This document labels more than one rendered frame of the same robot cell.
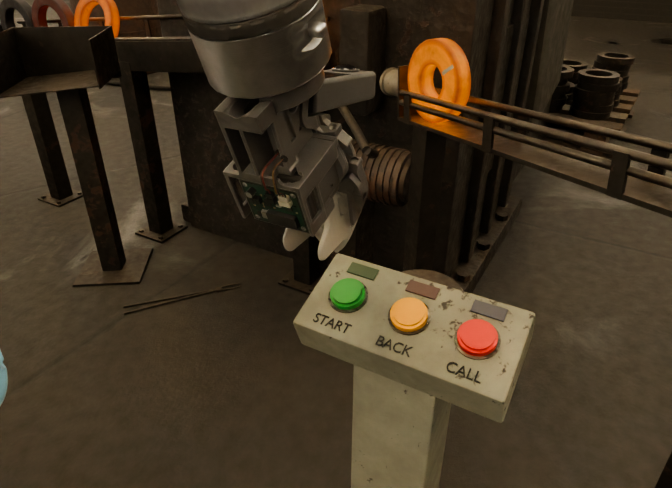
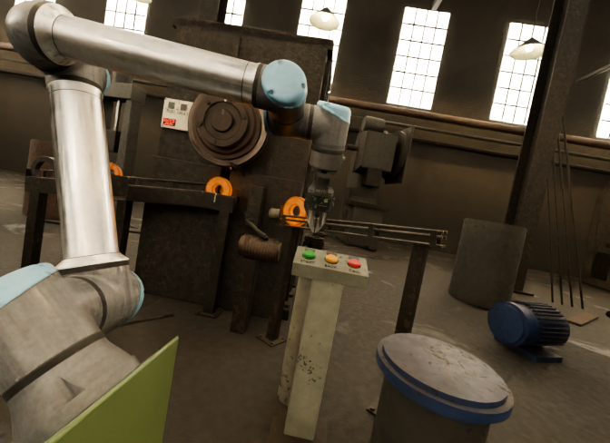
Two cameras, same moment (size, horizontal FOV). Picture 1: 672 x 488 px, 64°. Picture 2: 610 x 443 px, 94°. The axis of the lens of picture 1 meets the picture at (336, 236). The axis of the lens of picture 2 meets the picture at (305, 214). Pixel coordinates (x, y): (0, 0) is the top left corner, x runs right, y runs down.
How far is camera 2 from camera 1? 0.57 m
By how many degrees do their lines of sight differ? 37
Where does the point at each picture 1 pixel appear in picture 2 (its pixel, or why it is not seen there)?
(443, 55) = (300, 201)
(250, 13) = (338, 149)
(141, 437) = not seen: hidden behind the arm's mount
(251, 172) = (318, 191)
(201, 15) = (327, 147)
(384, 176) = (270, 248)
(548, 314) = not seen: hidden behind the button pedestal
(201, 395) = not seen: hidden behind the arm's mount
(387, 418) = (323, 300)
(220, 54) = (327, 157)
